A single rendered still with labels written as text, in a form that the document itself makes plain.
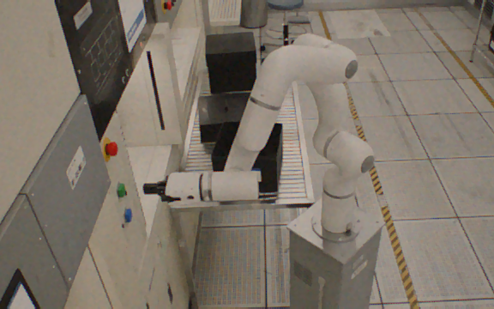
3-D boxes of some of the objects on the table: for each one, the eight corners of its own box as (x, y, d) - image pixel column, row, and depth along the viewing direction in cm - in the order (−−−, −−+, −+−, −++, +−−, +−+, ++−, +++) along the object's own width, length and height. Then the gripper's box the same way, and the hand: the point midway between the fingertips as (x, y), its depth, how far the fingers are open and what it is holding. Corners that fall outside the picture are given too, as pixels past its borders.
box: (258, 90, 272) (256, 50, 257) (209, 94, 272) (204, 54, 257) (255, 69, 295) (253, 31, 280) (210, 72, 295) (205, 34, 280)
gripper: (206, 160, 140) (146, 163, 141) (201, 194, 128) (135, 196, 129) (208, 180, 144) (150, 182, 145) (204, 214, 132) (141, 215, 133)
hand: (150, 188), depth 137 cm, fingers closed
